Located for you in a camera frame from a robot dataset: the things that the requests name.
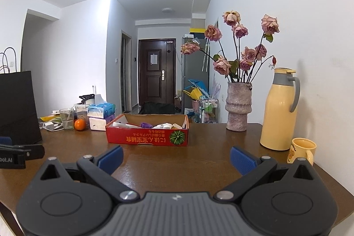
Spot purple jar lid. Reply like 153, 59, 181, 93
140, 122, 153, 129

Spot grey tape roll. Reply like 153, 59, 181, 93
112, 122, 130, 128

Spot cream cube charger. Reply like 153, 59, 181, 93
158, 123, 173, 129

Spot black paper bag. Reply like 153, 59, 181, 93
0, 46, 43, 146

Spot purple tissue pack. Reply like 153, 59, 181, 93
89, 114, 115, 131

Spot red cardboard box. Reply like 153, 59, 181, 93
106, 114, 189, 147

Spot yellow thermos jug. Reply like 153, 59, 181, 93
260, 68, 301, 151

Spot orange fruit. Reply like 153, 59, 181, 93
74, 118, 87, 131

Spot white power adapter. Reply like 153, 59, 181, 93
42, 122, 63, 132

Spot blue tissue pack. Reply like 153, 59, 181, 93
88, 103, 116, 118

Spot clear food container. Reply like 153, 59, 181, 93
74, 104, 89, 122

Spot pink textured vase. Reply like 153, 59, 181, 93
225, 83, 253, 132

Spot yellow bear mug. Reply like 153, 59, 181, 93
287, 138, 317, 165

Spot glass cup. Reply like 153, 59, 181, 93
59, 108, 74, 130

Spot black bag on floor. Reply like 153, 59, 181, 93
139, 102, 176, 114

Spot dried pink roses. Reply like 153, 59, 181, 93
181, 11, 280, 84

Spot grey refrigerator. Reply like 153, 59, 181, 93
181, 36, 210, 113

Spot dark brown door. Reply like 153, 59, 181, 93
138, 39, 176, 105

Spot wire trolley rack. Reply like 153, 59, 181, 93
199, 98, 219, 124

